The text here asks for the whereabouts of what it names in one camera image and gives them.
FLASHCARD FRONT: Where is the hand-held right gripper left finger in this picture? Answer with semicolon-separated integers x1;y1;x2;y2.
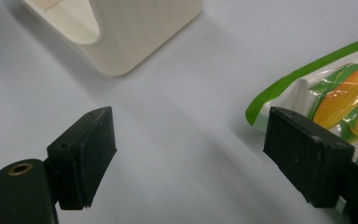
46;105;118;211

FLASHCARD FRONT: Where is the corn print snack packet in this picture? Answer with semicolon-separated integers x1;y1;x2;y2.
244;31;358;166

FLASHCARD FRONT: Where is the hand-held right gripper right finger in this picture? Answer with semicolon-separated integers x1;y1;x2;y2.
263;105;355;209

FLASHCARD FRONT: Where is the cream plastic storage box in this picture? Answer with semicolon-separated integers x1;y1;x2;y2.
21;0;205;77

